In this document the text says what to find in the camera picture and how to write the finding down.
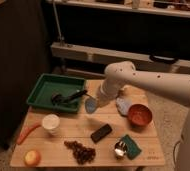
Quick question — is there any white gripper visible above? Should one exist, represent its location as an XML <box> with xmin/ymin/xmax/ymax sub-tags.
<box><xmin>96</xmin><ymin>80</ymin><xmax>120</xmax><ymax>107</ymax></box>

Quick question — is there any blue plastic cup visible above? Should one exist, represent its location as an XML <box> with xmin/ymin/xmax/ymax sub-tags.
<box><xmin>85</xmin><ymin>98</ymin><xmax>97</xmax><ymax>114</ymax></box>

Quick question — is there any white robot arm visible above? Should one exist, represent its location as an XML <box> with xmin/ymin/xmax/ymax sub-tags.
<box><xmin>97</xmin><ymin>61</ymin><xmax>190</xmax><ymax>171</ymax></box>

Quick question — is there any grey crumpled cloth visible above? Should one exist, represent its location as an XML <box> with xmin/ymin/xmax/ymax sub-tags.
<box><xmin>116</xmin><ymin>98</ymin><xmax>132</xmax><ymax>116</ymax></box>

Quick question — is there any orange red bowl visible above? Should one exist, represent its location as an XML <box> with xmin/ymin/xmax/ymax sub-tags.
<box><xmin>127</xmin><ymin>104</ymin><xmax>152</xmax><ymax>127</ymax></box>

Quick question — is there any dark brown rectangular block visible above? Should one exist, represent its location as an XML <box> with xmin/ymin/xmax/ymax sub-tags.
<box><xmin>91</xmin><ymin>124</ymin><xmax>112</xmax><ymax>143</ymax></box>

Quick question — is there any small metal cup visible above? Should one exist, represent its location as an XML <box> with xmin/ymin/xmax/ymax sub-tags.
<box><xmin>114</xmin><ymin>141</ymin><xmax>127</xmax><ymax>158</ymax></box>

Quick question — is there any green plastic tray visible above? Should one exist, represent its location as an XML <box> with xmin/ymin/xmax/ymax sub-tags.
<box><xmin>27</xmin><ymin>73</ymin><xmax>86</xmax><ymax>113</ymax></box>

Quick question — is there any metal pole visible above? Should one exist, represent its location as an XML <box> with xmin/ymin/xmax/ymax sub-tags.
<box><xmin>52</xmin><ymin>0</ymin><xmax>64</xmax><ymax>45</ymax></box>

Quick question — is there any green sponge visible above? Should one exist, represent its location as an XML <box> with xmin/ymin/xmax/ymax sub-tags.
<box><xmin>121</xmin><ymin>135</ymin><xmax>142</xmax><ymax>160</ymax></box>

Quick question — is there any white plastic cup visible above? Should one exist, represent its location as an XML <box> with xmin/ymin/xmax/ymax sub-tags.
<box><xmin>41</xmin><ymin>114</ymin><xmax>60</xmax><ymax>135</ymax></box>

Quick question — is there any bunch of dark grapes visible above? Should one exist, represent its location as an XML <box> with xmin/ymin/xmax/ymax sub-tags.
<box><xmin>64</xmin><ymin>141</ymin><xmax>96</xmax><ymax>164</ymax></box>

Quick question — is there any wooden shelf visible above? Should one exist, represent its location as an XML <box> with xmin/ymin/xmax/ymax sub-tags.
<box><xmin>46</xmin><ymin>0</ymin><xmax>190</xmax><ymax>18</ymax></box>

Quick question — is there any orange carrot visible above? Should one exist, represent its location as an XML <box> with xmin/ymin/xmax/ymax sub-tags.
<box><xmin>16</xmin><ymin>123</ymin><xmax>41</xmax><ymax>145</ymax></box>

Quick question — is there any yellow red apple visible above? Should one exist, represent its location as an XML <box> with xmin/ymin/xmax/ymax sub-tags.
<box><xmin>24</xmin><ymin>150</ymin><xmax>41</xmax><ymax>166</ymax></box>

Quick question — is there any wooden beam rail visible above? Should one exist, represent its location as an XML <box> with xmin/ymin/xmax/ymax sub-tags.
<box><xmin>51</xmin><ymin>42</ymin><xmax>190</xmax><ymax>74</ymax></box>

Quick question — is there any black handled brush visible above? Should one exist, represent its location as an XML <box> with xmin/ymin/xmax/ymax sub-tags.
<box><xmin>51</xmin><ymin>90</ymin><xmax>87</xmax><ymax>105</ymax></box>

